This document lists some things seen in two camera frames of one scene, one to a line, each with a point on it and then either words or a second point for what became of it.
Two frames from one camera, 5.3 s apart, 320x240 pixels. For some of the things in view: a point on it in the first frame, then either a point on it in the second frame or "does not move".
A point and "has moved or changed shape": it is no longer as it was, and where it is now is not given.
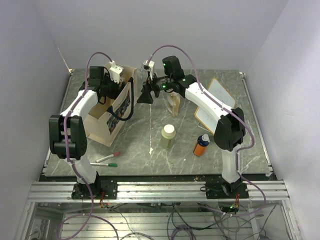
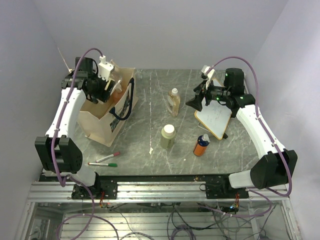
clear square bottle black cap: (144, 74) has moved or changed shape
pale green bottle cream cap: (168, 136) does not move
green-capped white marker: (109, 164) does not move
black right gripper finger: (145, 97) → (196, 102)
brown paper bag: (114, 110) does not move
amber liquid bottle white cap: (173, 101) does not move
